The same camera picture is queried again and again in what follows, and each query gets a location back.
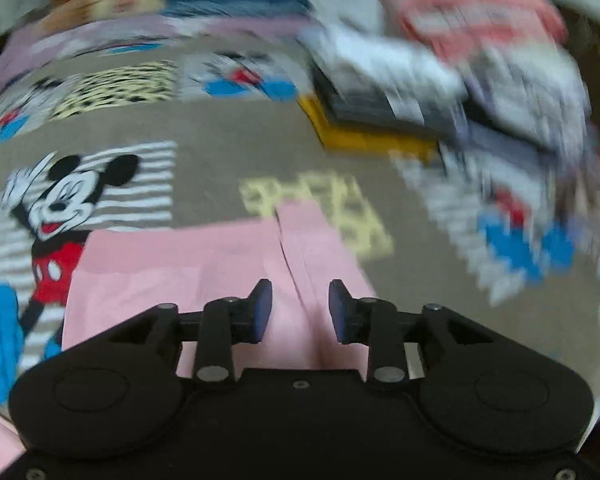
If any white fleece cloth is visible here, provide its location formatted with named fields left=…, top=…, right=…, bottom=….
left=305, top=0, right=396, bottom=31

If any lavender folded garment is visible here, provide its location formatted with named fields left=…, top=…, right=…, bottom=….
left=445, top=125, right=556, bottom=171

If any orange printed pillow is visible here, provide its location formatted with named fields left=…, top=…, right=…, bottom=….
left=35, top=0, right=166, bottom=36

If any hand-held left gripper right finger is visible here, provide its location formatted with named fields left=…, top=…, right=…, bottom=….
left=328, top=279, right=496, bottom=391

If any folded white grey clothes stack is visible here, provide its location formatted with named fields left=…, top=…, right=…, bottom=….
left=460, top=45, right=593, bottom=151

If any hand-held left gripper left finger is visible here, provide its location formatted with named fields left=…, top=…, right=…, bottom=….
left=109, top=279, right=273, bottom=391

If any pink and white quilt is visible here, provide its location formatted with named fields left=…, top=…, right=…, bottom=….
left=385, top=0, right=568, bottom=61

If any purple floral bed sheet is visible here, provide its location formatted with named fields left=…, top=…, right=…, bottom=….
left=0, top=15, right=311, bottom=91

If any white folded garment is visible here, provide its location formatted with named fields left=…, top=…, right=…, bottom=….
left=300, top=25, right=466, bottom=106

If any pink garment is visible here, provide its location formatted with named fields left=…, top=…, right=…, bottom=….
left=62, top=202, right=381, bottom=378

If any yellow folded garment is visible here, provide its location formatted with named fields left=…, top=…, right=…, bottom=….
left=297, top=95, right=441, bottom=161

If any printed cartoon blanket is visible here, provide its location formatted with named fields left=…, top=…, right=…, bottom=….
left=0, top=35, right=600, bottom=411

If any blue folded quilt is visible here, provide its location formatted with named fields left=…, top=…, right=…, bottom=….
left=160, top=0, right=316, bottom=21

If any black striped folded garment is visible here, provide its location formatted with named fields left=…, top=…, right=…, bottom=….
left=312, top=67, right=461, bottom=136

